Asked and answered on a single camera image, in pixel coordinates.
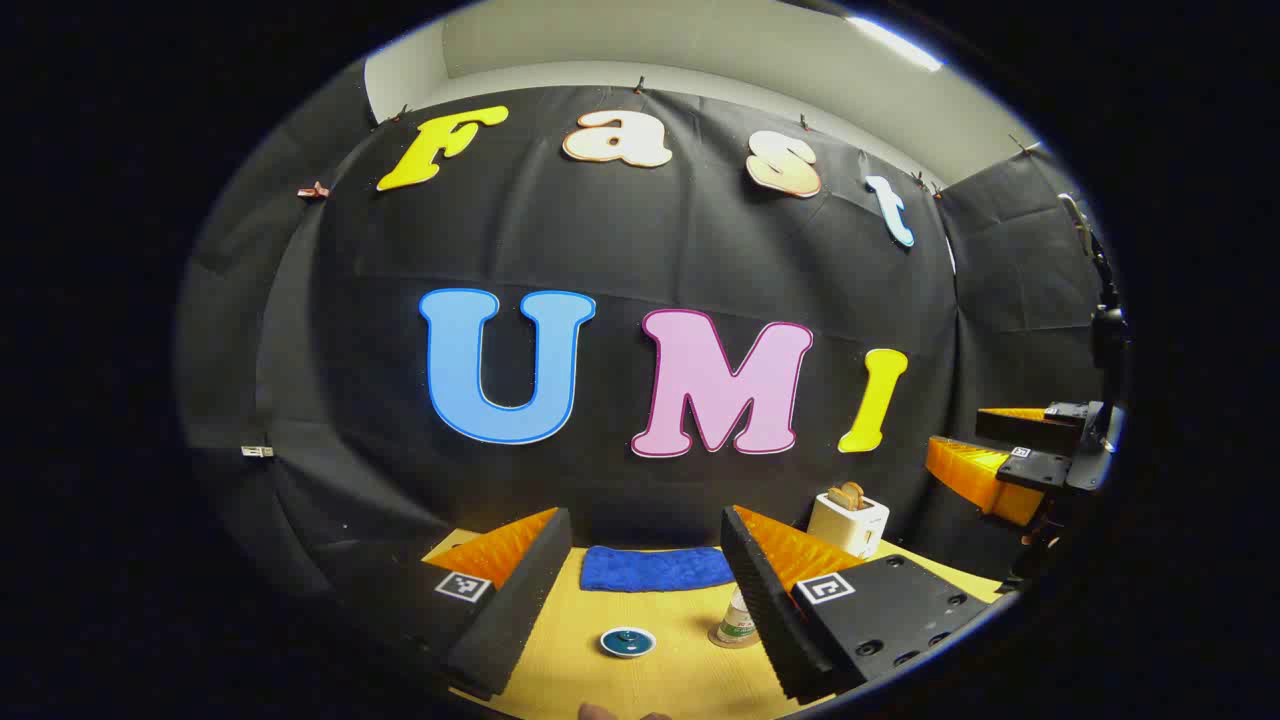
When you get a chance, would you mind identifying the white toaster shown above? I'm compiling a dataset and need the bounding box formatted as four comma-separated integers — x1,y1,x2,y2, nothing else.
807,492,891,559

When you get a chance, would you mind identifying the black backdrop cloth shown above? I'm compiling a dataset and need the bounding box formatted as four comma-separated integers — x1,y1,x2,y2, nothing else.
175,60,1126,601

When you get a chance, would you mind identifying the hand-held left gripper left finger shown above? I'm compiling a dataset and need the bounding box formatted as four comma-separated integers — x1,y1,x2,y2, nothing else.
320,507,573,701

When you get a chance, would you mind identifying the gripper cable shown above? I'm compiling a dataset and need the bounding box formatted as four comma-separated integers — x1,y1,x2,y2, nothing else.
1058,193,1116,311

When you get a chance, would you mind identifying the blue towel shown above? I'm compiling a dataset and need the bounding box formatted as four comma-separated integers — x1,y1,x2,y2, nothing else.
580,545,736,593

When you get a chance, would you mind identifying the clear plastic water bottle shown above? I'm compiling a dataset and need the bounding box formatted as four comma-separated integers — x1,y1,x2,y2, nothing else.
716,585,761,646

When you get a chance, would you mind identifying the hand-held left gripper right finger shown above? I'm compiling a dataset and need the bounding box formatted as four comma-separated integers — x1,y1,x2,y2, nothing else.
720,505,1004,703

